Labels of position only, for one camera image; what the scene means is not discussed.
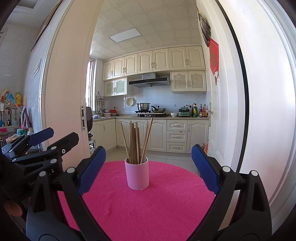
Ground row of books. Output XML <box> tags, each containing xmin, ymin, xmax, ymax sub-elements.
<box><xmin>0</xmin><ymin>107</ymin><xmax>25</xmax><ymax>127</ymax></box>

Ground pink cup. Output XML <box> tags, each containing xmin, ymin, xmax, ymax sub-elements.
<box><xmin>124</xmin><ymin>157</ymin><xmax>149</xmax><ymax>190</ymax></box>

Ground steel range hood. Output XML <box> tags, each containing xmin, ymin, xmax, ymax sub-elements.
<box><xmin>129</xmin><ymin>72</ymin><xmax>171</xmax><ymax>88</ymax></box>

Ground kitchen window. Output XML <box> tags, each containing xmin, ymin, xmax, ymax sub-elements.
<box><xmin>86</xmin><ymin>59</ymin><xmax>96</xmax><ymax>112</ymax></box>

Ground bundle of wooden chopsticks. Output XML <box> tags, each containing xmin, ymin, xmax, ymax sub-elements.
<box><xmin>121</xmin><ymin>117</ymin><xmax>154</xmax><ymax>164</ymax></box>

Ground hanging kitchen utensil rack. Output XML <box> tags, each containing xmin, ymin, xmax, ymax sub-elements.
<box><xmin>95</xmin><ymin>91</ymin><xmax>109</xmax><ymax>114</ymax></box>

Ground ceiling light panel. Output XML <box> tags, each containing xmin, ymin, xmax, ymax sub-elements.
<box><xmin>109</xmin><ymin>28</ymin><xmax>142</xmax><ymax>43</ymax></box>

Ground dark hanging fan ornament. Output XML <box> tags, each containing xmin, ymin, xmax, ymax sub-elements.
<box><xmin>199</xmin><ymin>8</ymin><xmax>211</xmax><ymax>45</ymax></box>

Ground cream lattice door cabinet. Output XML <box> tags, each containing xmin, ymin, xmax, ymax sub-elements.
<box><xmin>170</xmin><ymin>71</ymin><xmax>207</xmax><ymax>94</ymax></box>
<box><xmin>105</xmin><ymin>77</ymin><xmax>128</xmax><ymax>97</ymax></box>

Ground cream sliding door panel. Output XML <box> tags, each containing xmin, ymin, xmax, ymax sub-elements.
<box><xmin>42</xmin><ymin>0</ymin><xmax>103</xmax><ymax>163</ymax></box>

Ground steel cooking pot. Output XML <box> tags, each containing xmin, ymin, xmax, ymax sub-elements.
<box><xmin>136</xmin><ymin>103</ymin><xmax>151</xmax><ymax>113</ymax></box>

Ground cream upper kitchen cabinets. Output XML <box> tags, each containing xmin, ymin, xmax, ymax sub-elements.
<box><xmin>102</xmin><ymin>46</ymin><xmax>206</xmax><ymax>81</ymax></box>

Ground cream kitchen cabinets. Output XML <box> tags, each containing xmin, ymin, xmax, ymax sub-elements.
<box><xmin>91</xmin><ymin>118</ymin><xmax>210</xmax><ymax>153</ymax></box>
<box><xmin>102</xmin><ymin>46</ymin><xmax>206</xmax><ymax>81</ymax></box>

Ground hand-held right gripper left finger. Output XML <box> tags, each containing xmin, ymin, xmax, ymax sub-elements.
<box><xmin>25</xmin><ymin>146</ymin><xmax>107</xmax><ymax>241</ymax></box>

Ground triangular desk calendar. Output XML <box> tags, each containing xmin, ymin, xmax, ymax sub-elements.
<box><xmin>21</xmin><ymin>108</ymin><xmax>30</xmax><ymax>129</ymax></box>

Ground pink felt table cover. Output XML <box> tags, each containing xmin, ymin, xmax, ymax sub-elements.
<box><xmin>57</xmin><ymin>161</ymin><xmax>216</xmax><ymax>241</ymax></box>

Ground red paper door decoration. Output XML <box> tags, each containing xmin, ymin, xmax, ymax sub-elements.
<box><xmin>209</xmin><ymin>38</ymin><xmax>220</xmax><ymax>81</ymax></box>

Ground cream lower kitchen cabinets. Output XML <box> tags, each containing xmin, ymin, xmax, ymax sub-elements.
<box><xmin>91</xmin><ymin>118</ymin><xmax>210</xmax><ymax>153</ymax></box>

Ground white sliding door panel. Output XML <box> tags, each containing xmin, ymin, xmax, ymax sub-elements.
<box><xmin>222</xmin><ymin>0</ymin><xmax>296</xmax><ymax>227</ymax></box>

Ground dark wall picture frame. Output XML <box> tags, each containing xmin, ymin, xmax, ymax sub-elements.
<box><xmin>31</xmin><ymin>0</ymin><xmax>63</xmax><ymax>52</ymax></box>

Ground white wall relief frame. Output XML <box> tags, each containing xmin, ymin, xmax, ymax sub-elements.
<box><xmin>33</xmin><ymin>58</ymin><xmax>42</xmax><ymax>77</ymax></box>

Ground person's left hand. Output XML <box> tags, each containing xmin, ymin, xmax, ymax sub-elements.
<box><xmin>3</xmin><ymin>200</ymin><xmax>24</xmax><ymax>217</ymax></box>

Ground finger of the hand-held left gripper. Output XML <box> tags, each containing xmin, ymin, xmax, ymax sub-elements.
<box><xmin>2</xmin><ymin>127</ymin><xmax>55</xmax><ymax>161</ymax></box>
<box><xmin>11</xmin><ymin>132</ymin><xmax>80</xmax><ymax>175</ymax></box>

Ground colourful plush toy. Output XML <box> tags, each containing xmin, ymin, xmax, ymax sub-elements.
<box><xmin>0</xmin><ymin>88</ymin><xmax>14</xmax><ymax>103</ymax></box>

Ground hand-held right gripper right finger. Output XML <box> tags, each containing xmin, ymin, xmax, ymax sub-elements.
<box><xmin>190</xmin><ymin>144</ymin><xmax>273</xmax><ymax>241</ymax></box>

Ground white panel door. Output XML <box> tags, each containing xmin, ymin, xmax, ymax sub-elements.
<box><xmin>196</xmin><ymin>0</ymin><xmax>249</xmax><ymax>176</ymax></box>

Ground black gas stove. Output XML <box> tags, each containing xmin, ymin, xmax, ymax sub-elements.
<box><xmin>132</xmin><ymin>112</ymin><xmax>169</xmax><ymax>118</ymax></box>

